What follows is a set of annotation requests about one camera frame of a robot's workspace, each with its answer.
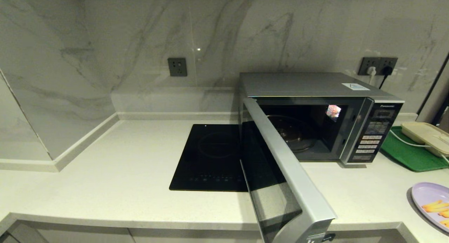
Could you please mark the lilac plastic plate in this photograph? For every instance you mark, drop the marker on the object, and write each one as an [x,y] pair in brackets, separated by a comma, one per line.
[426,194]

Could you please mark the orange french fry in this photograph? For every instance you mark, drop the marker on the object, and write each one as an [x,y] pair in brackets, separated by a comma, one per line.
[432,204]
[444,214]
[437,209]
[445,222]

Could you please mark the silver microwave oven body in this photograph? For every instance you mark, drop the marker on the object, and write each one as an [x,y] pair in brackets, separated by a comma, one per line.
[298,83]

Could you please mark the green plastic tray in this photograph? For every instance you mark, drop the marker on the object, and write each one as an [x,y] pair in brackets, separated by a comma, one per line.
[407,155]

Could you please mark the white paper sheet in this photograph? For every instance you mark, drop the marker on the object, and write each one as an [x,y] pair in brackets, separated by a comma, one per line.
[356,86]

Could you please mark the black induction cooktop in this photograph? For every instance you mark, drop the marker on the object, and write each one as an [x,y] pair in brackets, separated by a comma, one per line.
[203,155]

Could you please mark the grey single wall outlet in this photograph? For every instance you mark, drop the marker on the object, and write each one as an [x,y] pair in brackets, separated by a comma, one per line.
[177,67]

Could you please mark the black glass microwave door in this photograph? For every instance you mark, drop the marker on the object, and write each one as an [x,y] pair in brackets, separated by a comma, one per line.
[291,173]

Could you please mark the grey double wall outlet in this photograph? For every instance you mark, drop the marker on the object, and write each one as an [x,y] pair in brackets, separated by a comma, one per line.
[364,61]

